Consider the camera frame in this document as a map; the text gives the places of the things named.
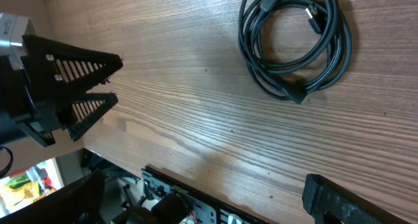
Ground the black usb cable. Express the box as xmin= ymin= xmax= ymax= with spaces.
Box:
xmin=237 ymin=0 xmax=353 ymax=101
xmin=237 ymin=0 xmax=353 ymax=104

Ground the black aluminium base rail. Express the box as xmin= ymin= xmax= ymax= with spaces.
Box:
xmin=81 ymin=148 xmax=278 ymax=224

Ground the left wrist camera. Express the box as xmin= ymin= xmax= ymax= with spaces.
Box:
xmin=1 ymin=12 xmax=37 ymax=70

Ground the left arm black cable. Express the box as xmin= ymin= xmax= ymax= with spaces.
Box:
xmin=0 ymin=146 xmax=14 ymax=179

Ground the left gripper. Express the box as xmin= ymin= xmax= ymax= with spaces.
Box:
xmin=1 ymin=35 xmax=123 ymax=147

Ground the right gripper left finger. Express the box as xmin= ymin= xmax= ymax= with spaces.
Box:
xmin=1 ymin=170 xmax=105 ymax=224

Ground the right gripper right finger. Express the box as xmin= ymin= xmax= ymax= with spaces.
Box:
xmin=302 ymin=174 xmax=409 ymax=224

